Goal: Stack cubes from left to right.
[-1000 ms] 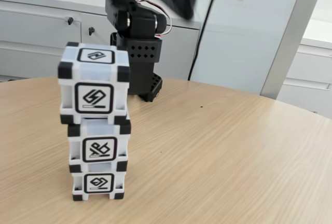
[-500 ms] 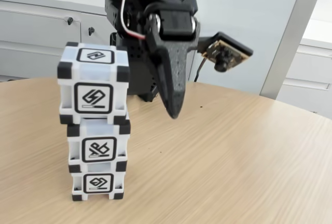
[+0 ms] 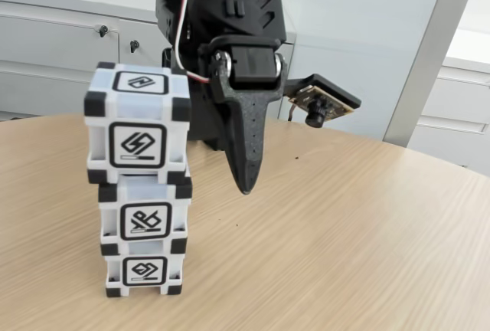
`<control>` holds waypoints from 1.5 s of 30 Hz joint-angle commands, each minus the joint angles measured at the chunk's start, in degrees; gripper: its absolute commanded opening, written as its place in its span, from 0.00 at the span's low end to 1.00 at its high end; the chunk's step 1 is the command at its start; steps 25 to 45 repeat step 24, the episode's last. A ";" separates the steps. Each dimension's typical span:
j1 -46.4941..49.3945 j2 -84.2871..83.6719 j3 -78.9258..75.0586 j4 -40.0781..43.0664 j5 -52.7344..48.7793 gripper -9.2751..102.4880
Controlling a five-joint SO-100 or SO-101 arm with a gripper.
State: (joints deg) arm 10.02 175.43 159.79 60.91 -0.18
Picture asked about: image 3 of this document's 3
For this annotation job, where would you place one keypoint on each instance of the white cube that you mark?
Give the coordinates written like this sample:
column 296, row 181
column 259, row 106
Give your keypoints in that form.
column 147, row 190
column 145, row 109
column 143, row 271

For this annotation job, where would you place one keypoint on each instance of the frosted glass partition panel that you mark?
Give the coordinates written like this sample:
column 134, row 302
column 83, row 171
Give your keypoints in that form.
column 363, row 40

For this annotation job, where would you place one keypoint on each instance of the small black cabinet key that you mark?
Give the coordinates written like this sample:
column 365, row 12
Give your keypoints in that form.
column 133, row 45
column 102, row 31

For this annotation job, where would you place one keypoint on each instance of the white cube, paperclip-like symbol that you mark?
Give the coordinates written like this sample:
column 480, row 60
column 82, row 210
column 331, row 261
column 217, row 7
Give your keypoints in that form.
column 143, row 271

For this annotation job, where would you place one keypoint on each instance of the white drawer cabinet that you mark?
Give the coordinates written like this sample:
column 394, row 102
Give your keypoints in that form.
column 459, row 116

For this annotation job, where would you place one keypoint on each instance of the long white cabinet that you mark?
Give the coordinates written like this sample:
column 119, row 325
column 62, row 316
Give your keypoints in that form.
column 38, row 59

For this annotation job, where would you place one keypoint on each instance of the black camera module with board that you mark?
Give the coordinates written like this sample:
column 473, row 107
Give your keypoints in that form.
column 329, row 97

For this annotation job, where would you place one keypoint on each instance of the grey metal partition post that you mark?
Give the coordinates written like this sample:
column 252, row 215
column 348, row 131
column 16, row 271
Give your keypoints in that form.
column 429, row 59

